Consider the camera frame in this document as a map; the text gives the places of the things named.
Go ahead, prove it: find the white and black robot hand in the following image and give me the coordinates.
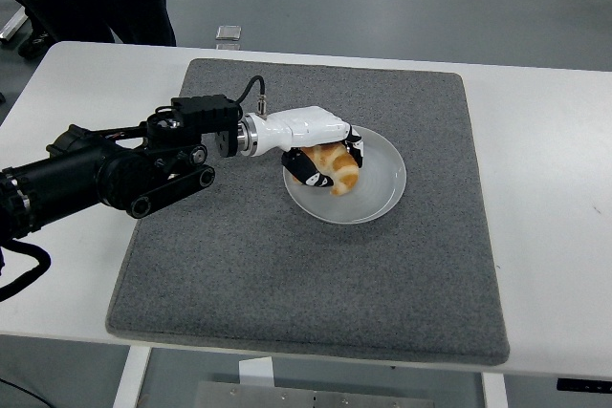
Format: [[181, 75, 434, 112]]
[[255, 105, 365, 189]]

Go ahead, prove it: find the golden croissant bread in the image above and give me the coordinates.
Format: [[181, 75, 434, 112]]
[[303, 141, 361, 198]]

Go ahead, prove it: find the pale grey round plate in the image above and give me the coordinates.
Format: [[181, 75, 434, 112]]
[[282, 124, 408, 225]]

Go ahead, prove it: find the grey metal plate with screws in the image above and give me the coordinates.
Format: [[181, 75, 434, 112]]
[[193, 380, 436, 408]]

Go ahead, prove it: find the silver floor socket box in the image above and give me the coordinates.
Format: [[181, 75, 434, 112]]
[[214, 24, 244, 42]]

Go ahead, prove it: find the grey felt mat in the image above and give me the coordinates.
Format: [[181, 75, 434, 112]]
[[104, 57, 512, 367]]

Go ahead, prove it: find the white table leg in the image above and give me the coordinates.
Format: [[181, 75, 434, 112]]
[[480, 372, 509, 408], [112, 344, 153, 408]]

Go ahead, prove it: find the black table control panel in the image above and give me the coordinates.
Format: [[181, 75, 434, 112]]
[[557, 377, 612, 393]]

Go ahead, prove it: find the silver aluminium rail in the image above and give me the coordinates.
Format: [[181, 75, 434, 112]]
[[0, 7, 30, 44]]

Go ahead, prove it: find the black floor cable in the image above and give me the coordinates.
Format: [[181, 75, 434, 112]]
[[0, 376, 44, 402]]

